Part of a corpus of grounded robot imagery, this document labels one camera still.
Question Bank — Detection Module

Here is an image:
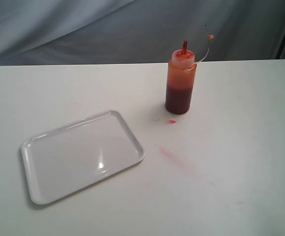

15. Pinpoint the red sauce squeeze bottle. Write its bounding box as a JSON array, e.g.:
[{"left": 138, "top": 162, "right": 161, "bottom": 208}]
[{"left": 165, "top": 35, "right": 215, "bottom": 115}]

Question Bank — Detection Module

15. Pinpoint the white rectangular plastic tray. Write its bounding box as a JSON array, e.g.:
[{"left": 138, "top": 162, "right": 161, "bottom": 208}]
[{"left": 21, "top": 110, "right": 146, "bottom": 205}]

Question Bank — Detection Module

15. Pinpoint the grey backdrop cloth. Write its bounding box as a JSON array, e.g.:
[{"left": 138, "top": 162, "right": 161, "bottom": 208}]
[{"left": 0, "top": 0, "right": 285, "bottom": 65}]

